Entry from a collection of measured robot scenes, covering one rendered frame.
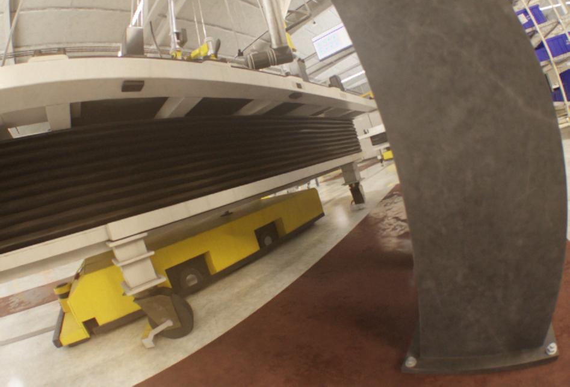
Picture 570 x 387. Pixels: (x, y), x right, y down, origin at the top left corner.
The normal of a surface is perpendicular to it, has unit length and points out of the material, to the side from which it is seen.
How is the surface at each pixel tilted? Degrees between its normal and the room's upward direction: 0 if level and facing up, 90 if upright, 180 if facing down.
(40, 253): 90
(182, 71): 90
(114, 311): 90
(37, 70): 90
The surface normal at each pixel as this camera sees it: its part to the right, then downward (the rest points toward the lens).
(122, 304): 0.73, -0.22
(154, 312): 0.35, -0.11
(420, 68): -0.62, 0.18
